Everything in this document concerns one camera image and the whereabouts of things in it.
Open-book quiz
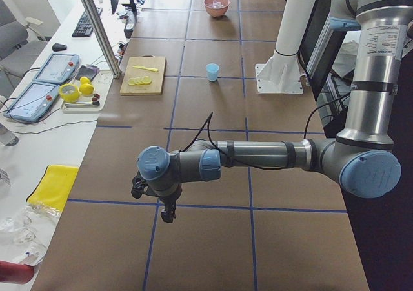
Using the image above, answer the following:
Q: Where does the wooden cutting board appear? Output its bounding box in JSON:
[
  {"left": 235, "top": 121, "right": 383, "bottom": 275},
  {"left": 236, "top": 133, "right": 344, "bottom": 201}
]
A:
[{"left": 119, "top": 56, "right": 166, "bottom": 95}]

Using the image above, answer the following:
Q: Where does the yellow tape roll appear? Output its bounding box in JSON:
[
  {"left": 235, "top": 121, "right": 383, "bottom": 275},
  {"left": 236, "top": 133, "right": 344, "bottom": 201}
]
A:
[{"left": 59, "top": 83, "right": 80, "bottom": 103}]

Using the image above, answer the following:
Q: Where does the pink bowl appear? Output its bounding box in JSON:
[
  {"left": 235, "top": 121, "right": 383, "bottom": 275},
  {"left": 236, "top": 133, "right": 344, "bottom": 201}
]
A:
[{"left": 203, "top": 0, "right": 230, "bottom": 18}]

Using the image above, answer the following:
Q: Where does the yellow plastic knife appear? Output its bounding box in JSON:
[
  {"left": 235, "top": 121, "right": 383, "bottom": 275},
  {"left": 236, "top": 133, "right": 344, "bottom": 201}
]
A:
[{"left": 132, "top": 65, "right": 159, "bottom": 72}]

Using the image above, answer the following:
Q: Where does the clear plastic bag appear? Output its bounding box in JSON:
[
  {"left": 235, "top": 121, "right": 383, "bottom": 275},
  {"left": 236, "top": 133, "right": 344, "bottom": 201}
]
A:
[{"left": 1, "top": 205, "right": 61, "bottom": 266}]

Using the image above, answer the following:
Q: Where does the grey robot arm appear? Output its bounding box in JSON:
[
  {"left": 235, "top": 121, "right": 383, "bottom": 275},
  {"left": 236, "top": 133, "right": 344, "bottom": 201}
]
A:
[{"left": 131, "top": 0, "right": 412, "bottom": 223}]

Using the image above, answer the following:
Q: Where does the aluminium frame post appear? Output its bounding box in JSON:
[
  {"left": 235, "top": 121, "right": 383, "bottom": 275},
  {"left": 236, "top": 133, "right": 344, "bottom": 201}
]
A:
[{"left": 81, "top": 0, "right": 122, "bottom": 79}]

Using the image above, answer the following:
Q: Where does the red bottle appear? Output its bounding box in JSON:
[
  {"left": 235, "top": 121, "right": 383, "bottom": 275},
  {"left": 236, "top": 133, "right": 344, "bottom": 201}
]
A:
[{"left": 0, "top": 261, "right": 35, "bottom": 284}]

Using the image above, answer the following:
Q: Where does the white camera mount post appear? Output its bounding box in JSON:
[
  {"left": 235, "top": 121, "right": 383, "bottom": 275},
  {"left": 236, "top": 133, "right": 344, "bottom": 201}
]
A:
[{"left": 255, "top": 0, "right": 316, "bottom": 94}]

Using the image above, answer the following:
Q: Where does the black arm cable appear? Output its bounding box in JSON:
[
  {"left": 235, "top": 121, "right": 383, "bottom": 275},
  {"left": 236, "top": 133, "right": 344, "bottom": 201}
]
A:
[{"left": 180, "top": 92, "right": 352, "bottom": 170}]

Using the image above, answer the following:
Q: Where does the upper teach pendant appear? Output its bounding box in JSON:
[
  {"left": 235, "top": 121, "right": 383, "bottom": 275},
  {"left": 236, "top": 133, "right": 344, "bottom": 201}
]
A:
[{"left": 34, "top": 53, "right": 80, "bottom": 85}]

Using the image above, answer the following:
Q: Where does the grey office chair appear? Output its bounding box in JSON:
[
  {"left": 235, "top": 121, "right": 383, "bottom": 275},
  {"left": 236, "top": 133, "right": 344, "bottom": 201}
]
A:
[{"left": 1, "top": 0, "right": 48, "bottom": 90}]

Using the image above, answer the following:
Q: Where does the black computer mouse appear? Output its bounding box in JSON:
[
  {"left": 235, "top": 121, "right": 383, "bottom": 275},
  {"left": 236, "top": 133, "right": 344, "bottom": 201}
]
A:
[{"left": 52, "top": 43, "right": 67, "bottom": 52}]

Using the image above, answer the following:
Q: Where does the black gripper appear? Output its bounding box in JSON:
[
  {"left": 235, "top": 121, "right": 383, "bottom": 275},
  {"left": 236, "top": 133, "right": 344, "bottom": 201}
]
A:
[{"left": 131, "top": 172, "right": 182, "bottom": 223}]

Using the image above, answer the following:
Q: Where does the light blue cup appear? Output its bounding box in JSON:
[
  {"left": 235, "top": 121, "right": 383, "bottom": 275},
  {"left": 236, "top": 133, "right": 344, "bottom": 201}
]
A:
[{"left": 205, "top": 63, "right": 219, "bottom": 82}]

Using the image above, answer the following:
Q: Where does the yellow cloth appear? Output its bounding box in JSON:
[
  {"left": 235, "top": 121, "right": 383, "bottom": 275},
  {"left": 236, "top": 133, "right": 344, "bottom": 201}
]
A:
[{"left": 26, "top": 165, "right": 79, "bottom": 212}]

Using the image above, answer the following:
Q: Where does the teach pendant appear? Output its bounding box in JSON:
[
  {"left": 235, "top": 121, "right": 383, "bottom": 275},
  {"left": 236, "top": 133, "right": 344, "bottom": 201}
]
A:
[
  {"left": 3, "top": 81, "right": 60, "bottom": 123},
  {"left": 34, "top": 53, "right": 80, "bottom": 85}
]

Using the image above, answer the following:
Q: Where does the lower teach pendant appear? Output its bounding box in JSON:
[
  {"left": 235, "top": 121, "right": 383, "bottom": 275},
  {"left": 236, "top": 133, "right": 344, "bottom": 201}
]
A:
[{"left": 3, "top": 81, "right": 60, "bottom": 123}]

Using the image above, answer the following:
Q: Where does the white tray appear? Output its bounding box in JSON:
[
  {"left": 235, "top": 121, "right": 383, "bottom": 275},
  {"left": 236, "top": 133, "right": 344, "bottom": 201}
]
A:
[{"left": 61, "top": 94, "right": 105, "bottom": 114}]

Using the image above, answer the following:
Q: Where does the dark wallet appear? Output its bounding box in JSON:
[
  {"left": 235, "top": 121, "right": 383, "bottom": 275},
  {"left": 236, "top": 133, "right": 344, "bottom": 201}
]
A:
[{"left": 75, "top": 65, "right": 100, "bottom": 80}]

